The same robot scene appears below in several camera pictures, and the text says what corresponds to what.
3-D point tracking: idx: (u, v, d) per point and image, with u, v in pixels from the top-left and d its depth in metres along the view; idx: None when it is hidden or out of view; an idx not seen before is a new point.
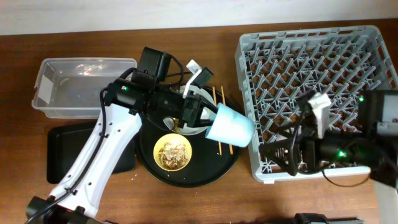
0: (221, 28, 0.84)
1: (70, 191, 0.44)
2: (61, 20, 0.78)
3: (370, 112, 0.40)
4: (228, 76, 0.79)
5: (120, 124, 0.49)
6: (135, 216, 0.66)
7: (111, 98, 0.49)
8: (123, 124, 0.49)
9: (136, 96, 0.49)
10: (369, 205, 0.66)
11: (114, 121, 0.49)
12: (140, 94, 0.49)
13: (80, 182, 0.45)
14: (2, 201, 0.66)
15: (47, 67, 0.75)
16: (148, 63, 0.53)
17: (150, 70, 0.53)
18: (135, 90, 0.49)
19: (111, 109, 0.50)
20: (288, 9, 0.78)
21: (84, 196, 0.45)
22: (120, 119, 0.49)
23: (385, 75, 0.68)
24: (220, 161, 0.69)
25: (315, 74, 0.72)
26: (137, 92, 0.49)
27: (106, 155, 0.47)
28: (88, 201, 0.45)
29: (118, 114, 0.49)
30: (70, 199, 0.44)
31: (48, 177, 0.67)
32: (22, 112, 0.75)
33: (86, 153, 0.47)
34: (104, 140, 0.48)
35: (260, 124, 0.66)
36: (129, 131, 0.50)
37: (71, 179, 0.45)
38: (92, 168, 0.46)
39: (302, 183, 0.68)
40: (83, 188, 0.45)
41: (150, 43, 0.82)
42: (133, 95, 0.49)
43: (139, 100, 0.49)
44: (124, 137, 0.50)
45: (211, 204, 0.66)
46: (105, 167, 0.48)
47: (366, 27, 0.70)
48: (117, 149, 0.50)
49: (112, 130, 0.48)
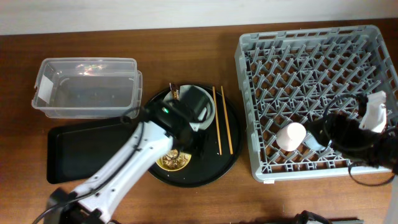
0: (221, 28, 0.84)
1: (93, 192, 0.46)
2: (60, 20, 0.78)
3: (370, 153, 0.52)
4: (228, 76, 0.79)
5: (155, 143, 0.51)
6: (135, 216, 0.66)
7: (152, 116, 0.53)
8: (157, 144, 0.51)
9: (175, 121, 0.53)
10: (369, 205, 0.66)
11: (148, 137, 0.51)
12: (179, 122, 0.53)
13: (105, 186, 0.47)
14: (3, 201, 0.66)
15: (46, 67, 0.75)
16: (189, 102, 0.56)
17: (188, 107, 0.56)
18: (175, 116, 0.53)
19: (150, 127, 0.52)
20: (288, 9, 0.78)
21: (104, 201, 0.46)
22: (157, 138, 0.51)
23: (385, 74, 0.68)
24: (221, 161, 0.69)
25: (315, 74, 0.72)
26: (176, 117, 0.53)
27: (134, 168, 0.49)
28: (107, 207, 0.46)
29: (152, 131, 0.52)
30: (92, 199, 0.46)
31: (48, 177, 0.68)
32: (22, 111, 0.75)
33: (116, 160, 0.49)
34: (135, 154, 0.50)
35: (260, 124, 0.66)
36: (159, 152, 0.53)
37: (97, 180, 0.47)
38: (119, 177, 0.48)
39: (303, 183, 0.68)
40: (107, 193, 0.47)
41: (150, 43, 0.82)
42: (173, 120, 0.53)
43: (176, 125, 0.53)
44: (154, 154, 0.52)
45: (211, 204, 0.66)
46: (130, 178, 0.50)
47: (366, 27, 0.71)
48: (146, 164, 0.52)
49: (146, 146, 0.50)
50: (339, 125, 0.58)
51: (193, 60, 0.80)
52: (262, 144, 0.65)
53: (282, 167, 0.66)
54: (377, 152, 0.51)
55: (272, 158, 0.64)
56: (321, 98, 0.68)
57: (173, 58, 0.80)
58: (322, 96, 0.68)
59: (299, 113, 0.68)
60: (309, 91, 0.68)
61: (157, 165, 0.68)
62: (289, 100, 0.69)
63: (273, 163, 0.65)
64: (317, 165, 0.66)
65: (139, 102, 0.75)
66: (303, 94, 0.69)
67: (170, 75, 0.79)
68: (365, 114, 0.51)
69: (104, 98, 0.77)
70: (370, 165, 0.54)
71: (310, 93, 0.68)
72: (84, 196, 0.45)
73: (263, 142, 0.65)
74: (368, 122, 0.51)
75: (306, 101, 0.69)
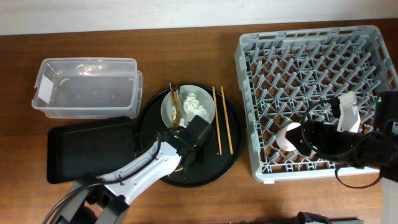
0: (221, 28, 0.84)
1: (119, 180, 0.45)
2: (60, 20, 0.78)
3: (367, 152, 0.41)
4: (228, 76, 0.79)
5: (169, 156, 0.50)
6: (135, 216, 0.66)
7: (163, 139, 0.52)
8: (171, 157, 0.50)
9: (182, 145, 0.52)
10: (369, 205, 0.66)
11: (165, 151, 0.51)
12: (185, 146, 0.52)
13: (129, 178, 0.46)
14: (4, 201, 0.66)
15: (46, 66, 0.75)
16: (196, 128, 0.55)
17: (194, 132, 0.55)
18: (182, 140, 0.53)
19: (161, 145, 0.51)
20: (288, 9, 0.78)
21: (127, 191, 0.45)
22: (170, 152, 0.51)
23: (385, 74, 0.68)
24: (221, 161, 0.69)
25: (315, 74, 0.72)
26: (183, 142, 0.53)
27: (153, 172, 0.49)
28: (129, 198, 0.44)
29: (168, 147, 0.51)
30: (117, 187, 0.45)
31: (47, 177, 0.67)
32: (23, 111, 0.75)
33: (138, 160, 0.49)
34: (152, 162, 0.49)
35: (260, 124, 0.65)
36: (169, 168, 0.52)
37: (122, 172, 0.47)
38: (140, 174, 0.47)
39: (302, 183, 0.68)
40: (129, 185, 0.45)
41: (150, 43, 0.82)
42: (180, 144, 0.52)
43: (184, 149, 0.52)
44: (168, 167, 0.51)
45: (211, 204, 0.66)
46: (147, 181, 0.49)
47: (366, 27, 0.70)
48: (157, 175, 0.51)
49: (162, 157, 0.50)
50: (319, 132, 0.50)
51: (193, 60, 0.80)
52: (262, 144, 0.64)
53: (282, 167, 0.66)
54: (361, 154, 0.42)
55: (272, 158, 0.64)
56: (321, 98, 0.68)
57: (173, 58, 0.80)
58: (322, 96, 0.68)
59: (299, 113, 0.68)
60: (309, 91, 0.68)
61: None
62: (289, 100, 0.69)
63: (273, 163, 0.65)
64: (317, 166, 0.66)
65: (138, 102, 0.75)
66: (303, 94, 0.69)
67: (170, 75, 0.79)
68: (339, 116, 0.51)
69: (104, 98, 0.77)
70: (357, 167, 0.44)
71: (310, 93, 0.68)
72: (110, 182, 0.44)
73: (263, 142, 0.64)
74: (344, 122, 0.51)
75: (306, 101, 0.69)
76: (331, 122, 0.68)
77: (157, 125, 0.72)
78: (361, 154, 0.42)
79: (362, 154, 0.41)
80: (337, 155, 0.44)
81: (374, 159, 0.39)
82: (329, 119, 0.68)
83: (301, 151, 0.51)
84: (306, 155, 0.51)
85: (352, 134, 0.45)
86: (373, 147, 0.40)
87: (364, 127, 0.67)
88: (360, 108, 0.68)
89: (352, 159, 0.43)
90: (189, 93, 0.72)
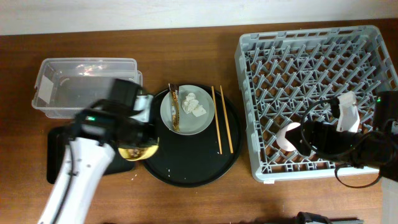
0: (221, 28, 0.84)
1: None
2: (61, 20, 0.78)
3: (366, 152, 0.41)
4: (228, 76, 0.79)
5: (89, 160, 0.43)
6: (136, 216, 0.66)
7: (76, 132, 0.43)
8: (92, 159, 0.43)
9: (106, 126, 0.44)
10: (369, 205, 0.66)
11: (83, 157, 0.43)
12: (109, 121, 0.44)
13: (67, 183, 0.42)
14: (3, 202, 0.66)
15: (47, 67, 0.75)
16: (119, 95, 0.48)
17: (119, 100, 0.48)
18: (104, 118, 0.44)
19: (78, 142, 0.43)
20: (288, 10, 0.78)
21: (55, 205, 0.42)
22: (87, 153, 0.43)
23: (385, 75, 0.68)
24: (221, 160, 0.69)
25: (315, 74, 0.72)
26: (106, 119, 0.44)
27: (79, 191, 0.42)
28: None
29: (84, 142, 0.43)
30: None
31: (48, 177, 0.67)
32: (22, 112, 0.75)
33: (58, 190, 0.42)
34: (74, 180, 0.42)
35: (260, 124, 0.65)
36: (101, 163, 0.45)
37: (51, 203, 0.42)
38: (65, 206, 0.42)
39: (303, 183, 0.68)
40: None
41: (150, 43, 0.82)
42: (102, 123, 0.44)
43: (107, 130, 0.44)
44: (96, 172, 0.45)
45: (211, 204, 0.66)
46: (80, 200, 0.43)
47: (366, 27, 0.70)
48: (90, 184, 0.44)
49: (83, 167, 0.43)
50: (319, 131, 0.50)
51: (193, 60, 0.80)
52: (262, 144, 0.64)
53: (282, 167, 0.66)
54: (361, 154, 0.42)
55: (272, 158, 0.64)
56: (321, 98, 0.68)
57: (173, 58, 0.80)
58: (322, 96, 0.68)
59: (299, 113, 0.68)
60: (309, 91, 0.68)
61: (157, 165, 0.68)
62: (289, 100, 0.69)
63: (273, 163, 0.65)
64: (317, 165, 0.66)
65: None
66: (303, 94, 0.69)
67: (170, 75, 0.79)
68: (339, 116, 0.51)
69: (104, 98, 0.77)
70: (356, 167, 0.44)
71: (310, 93, 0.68)
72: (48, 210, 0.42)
73: (263, 142, 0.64)
74: (344, 123, 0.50)
75: (306, 101, 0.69)
76: (331, 122, 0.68)
77: (158, 125, 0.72)
78: (360, 154, 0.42)
79: (360, 154, 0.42)
80: (337, 155, 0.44)
81: (372, 158, 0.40)
82: (329, 119, 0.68)
83: (301, 151, 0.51)
84: (306, 155, 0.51)
85: (352, 135, 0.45)
86: (372, 147, 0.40)
87: (364, 127, 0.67)
88: (360, 108, 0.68)
89: (351, 159, 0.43)
90: (189, 93, 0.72)
